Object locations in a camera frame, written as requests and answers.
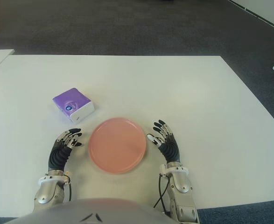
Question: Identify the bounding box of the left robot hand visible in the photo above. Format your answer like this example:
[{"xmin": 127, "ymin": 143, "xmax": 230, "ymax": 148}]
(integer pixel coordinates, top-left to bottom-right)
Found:
[{"xmin": 47, "ymin": 127, "xmax": 83, "ymax": 173}]

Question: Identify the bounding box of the grey robot torso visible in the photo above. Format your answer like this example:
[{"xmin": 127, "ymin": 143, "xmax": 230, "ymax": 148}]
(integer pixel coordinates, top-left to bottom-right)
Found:
[{"xmin": 3, "ymin": 197, "xmax": 175, "ymax": 224}]

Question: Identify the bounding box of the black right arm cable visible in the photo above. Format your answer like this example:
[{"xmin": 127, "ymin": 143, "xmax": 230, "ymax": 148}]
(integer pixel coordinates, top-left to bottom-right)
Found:
[{"xmin": 152, "ymin": 174, "xmax": 172, "ymax": 214}]

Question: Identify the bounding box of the purple tissue paper pack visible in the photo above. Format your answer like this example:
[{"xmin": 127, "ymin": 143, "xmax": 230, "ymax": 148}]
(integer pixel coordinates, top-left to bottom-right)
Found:
[{"xmin": 52, "ymin": 87, "xmax": 95, "ymax": 124}]

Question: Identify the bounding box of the pink round plate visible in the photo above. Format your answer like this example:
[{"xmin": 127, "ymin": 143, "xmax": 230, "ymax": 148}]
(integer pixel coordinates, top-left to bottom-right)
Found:
[{"xmin": 88, "ymin": 117, "xmax": 148, "ymax": 175}]

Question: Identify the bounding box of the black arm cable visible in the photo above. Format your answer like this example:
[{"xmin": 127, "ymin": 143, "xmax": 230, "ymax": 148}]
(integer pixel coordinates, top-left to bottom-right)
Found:
[
  {"xmin": 65, "ymin": 177, "xmax": 72, "ymax": 203},
  {"xmin": 152, "ymin": 174, "xmax": 172, "ymax": 214}
]

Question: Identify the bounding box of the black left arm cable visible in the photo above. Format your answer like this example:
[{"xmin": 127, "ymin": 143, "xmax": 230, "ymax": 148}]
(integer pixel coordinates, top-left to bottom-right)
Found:
[{"xmin": 65, "ymin": 177, "xmax": 72, "ymax": 203}]

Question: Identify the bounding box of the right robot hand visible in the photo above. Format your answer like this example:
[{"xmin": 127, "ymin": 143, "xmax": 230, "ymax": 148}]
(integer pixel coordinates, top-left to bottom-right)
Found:
[{"xmin": 147, "ymin": 119, "xmax": 182, "ymax": 164}]

